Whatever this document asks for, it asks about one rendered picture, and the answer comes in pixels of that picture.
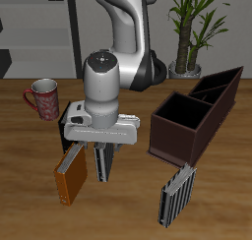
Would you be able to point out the red patterned mug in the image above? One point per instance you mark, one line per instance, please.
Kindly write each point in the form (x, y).
(47, 101)

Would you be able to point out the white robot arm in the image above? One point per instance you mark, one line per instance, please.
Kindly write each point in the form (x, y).
(126, 27)

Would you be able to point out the grey shelf unit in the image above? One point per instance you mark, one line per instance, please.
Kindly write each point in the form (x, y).
(36, 37)

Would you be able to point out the green pot plant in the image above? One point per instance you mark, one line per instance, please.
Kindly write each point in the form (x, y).
(184, 37)

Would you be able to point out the orange book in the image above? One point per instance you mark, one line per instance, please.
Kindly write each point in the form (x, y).
(73, 176)

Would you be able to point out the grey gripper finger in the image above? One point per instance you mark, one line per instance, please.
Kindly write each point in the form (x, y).
(118, 147)
(83, 145)

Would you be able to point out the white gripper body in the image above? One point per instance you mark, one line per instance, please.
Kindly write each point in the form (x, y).
(101, 134)

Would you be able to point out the black white striped book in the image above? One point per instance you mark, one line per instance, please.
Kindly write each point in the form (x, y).
(177, 198)

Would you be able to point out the dark brown desk caddy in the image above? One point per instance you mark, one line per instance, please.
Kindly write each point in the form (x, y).
(197, 119)

